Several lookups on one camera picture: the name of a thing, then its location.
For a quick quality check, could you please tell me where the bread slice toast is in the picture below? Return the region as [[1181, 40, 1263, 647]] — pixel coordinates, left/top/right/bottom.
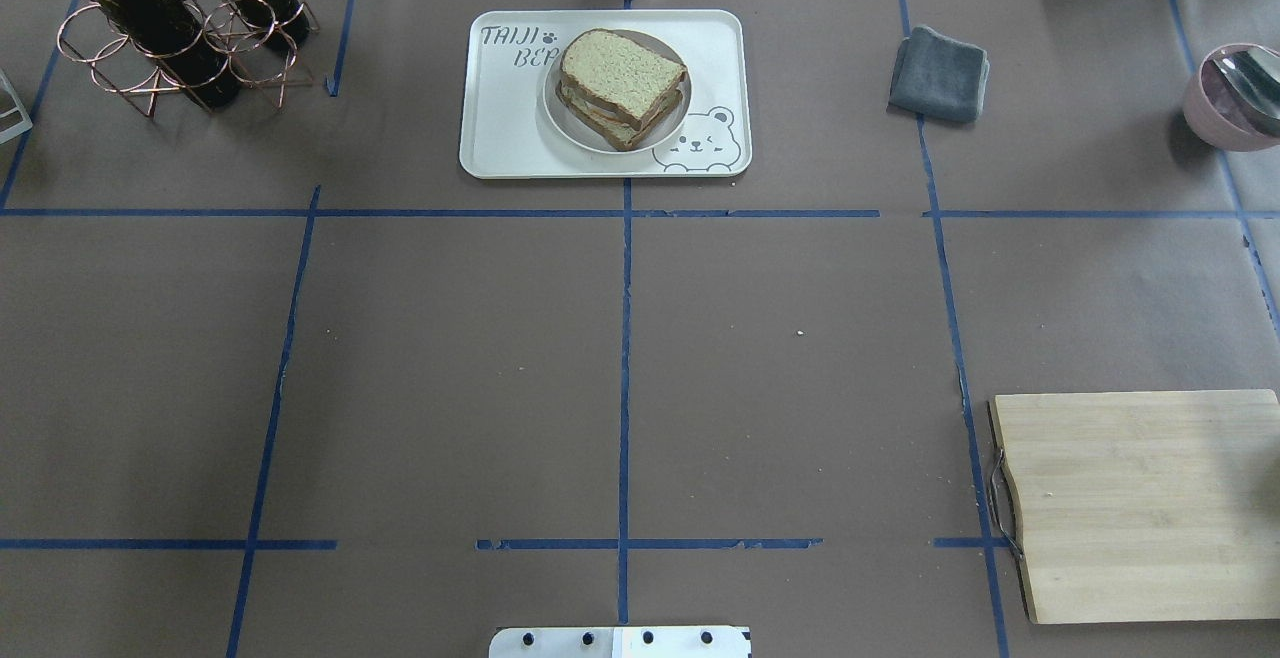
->
[[559, 28, 687, 131]]

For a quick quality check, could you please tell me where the cream bear tray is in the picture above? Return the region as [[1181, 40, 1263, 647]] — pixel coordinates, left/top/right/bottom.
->
[[460, 8, 753, 179]]

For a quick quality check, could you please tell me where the bottom bread slice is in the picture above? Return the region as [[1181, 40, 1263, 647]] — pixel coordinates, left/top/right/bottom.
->
[[554, 81, 684, 151]]

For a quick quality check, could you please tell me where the grey folded cloth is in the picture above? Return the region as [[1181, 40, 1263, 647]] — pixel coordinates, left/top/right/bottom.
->
[[888, 24, 989, 124]]

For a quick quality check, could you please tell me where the wooden cutting board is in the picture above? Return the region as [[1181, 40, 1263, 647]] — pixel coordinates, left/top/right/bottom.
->
[[989, 389, 1279, 625]]

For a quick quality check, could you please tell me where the dark green wine bottle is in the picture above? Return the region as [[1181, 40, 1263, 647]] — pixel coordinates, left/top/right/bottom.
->
[[92, 0, 241, 108]]

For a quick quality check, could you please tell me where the pink bowl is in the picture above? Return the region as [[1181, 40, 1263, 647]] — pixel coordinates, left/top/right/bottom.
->
[[1181, 44, 1279, 152]]

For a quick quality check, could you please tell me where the metal scoop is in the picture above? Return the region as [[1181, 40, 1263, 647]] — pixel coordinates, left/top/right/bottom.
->
[[1211, 46, 1279, 137]]

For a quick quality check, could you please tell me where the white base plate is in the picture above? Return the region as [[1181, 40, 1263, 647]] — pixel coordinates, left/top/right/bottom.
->
[[488, 625, 753, 657]]

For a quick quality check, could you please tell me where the copper wire bottle rack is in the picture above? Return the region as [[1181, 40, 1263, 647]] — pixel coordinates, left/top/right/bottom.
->
[[58, 0, 317, 116]]

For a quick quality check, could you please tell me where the white wire cup rack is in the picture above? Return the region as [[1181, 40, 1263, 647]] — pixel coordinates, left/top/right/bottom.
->
[[0, 70, 33, 143]]

